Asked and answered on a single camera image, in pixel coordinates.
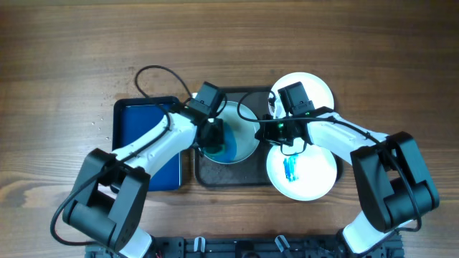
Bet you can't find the green sponge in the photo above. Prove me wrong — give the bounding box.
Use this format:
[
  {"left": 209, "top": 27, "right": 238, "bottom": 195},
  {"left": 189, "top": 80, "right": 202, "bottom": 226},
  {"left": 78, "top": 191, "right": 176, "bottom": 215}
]
[{"left": 203, "top": 145, "right": 226, "bottom": 156}]

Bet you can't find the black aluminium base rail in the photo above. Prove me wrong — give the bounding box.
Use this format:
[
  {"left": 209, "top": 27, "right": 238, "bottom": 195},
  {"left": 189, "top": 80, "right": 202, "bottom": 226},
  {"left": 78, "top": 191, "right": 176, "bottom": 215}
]
[{"left": 85, "top": 234, "right": 404, "bottom": 258}]

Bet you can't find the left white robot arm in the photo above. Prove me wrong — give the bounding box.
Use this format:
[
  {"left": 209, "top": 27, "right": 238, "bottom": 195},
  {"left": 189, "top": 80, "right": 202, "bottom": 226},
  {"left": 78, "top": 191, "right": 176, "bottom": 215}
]
[{"left": 58, "top": 112, "right": 224, "bottom": 257}]

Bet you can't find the blue water tray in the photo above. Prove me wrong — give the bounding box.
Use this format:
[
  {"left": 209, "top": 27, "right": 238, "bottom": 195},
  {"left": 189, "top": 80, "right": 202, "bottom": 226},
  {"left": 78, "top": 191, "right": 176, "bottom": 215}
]
[{"left": 112, "top": 98, "right": 182, "bottom": 191}]

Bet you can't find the white plate blue stain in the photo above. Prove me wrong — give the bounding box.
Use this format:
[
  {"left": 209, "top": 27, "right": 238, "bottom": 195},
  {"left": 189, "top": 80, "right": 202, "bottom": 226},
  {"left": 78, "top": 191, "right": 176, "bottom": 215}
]
[{"left": 200, "top": 101, "right": 260, "bottom": 164}]

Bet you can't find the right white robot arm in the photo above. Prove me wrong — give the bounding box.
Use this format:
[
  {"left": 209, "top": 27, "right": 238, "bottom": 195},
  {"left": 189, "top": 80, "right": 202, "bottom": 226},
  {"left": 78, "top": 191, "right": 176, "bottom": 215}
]
[{"left": 255, "top": 107, "right": 440, "bottom": 257}]

